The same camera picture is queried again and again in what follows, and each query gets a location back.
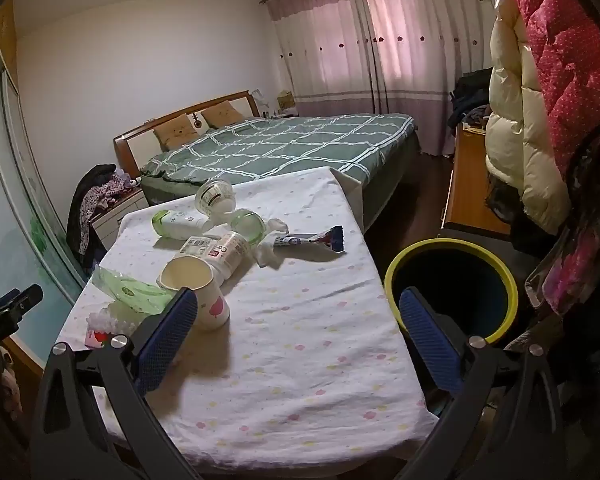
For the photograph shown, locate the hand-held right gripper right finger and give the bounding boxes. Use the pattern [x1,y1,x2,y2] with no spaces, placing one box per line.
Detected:
[399,286,571,480]

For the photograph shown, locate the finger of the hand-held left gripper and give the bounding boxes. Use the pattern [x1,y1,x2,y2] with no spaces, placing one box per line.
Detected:
[0,284,44,333]

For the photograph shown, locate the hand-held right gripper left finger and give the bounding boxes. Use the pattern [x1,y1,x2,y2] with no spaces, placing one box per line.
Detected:
[30,286,201,480]

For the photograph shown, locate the green plastic wrapper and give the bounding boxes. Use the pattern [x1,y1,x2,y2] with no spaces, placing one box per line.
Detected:
[91,265,176,316]

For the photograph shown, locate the paper cup with pink apple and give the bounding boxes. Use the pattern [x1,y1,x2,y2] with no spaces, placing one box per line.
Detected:
[159,255,231,332]

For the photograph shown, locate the small tissue packet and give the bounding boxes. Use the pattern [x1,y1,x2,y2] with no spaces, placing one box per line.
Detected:
[85,310,138,351]

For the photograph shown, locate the dark bin with yellow rim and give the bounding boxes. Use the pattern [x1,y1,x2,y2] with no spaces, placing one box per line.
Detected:
[384,239,520,348]

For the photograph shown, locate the small white red-labelled bottle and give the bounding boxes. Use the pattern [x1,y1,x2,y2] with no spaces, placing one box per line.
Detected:
[207,231,251,283]

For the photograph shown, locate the green and white bottle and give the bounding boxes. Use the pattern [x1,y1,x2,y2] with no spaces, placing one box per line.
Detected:
[152,208,216,241]

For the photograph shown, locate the white paper tissue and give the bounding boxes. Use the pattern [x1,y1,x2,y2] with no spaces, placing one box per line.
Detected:
[257,217,293,267]

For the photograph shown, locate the blue and white toothpaste tube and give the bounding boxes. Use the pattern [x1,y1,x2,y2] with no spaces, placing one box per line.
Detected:
[272,225,346,253]

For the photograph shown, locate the small tan carton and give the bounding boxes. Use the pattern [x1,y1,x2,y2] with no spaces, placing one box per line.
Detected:
[195,178,237,221]

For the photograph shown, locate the sliding wardrobe door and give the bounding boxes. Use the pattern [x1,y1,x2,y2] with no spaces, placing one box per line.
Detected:
[0,25,88,356]

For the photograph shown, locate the white dotted tablecloth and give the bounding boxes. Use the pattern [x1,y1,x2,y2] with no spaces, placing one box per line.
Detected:
[55,165,441,466]

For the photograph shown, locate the white nightstand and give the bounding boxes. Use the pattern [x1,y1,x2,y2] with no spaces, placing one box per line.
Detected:
[87,187,151,256]

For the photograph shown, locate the clothes heap on nightstand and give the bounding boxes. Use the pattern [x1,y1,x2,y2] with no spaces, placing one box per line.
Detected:
[66,162,141,266]

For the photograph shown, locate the wooden cabinet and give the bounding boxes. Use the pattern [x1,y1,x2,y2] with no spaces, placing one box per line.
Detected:
[440,125,513,236]

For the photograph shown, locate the floral cloth in clear bag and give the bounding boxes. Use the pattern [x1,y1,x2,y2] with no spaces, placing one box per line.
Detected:
[525,125,600,316]

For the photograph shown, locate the wooden bed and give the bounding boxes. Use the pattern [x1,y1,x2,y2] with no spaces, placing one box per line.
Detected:
[112,91,421,233]

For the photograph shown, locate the brown bear pillow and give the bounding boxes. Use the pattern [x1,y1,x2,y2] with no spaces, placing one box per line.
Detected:
[153,114,198,151]
[201,101,246,130]

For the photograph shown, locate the green plaid blanket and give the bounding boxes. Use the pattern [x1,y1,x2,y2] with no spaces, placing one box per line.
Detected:
[141,113,415,196]

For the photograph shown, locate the cream puffer jacket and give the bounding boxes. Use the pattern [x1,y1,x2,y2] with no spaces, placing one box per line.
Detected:
[485,0,571,235]

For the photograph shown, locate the pile of dark clothes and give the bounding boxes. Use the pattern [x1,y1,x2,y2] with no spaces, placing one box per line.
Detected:
[447,67,493,128]

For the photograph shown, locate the pink and white curtain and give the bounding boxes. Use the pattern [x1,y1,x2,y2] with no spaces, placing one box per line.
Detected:
[266,0,496,156]

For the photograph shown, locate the red dotted quilted jacket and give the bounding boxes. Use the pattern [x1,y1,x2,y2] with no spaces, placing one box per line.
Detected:
[505,0,600,191]

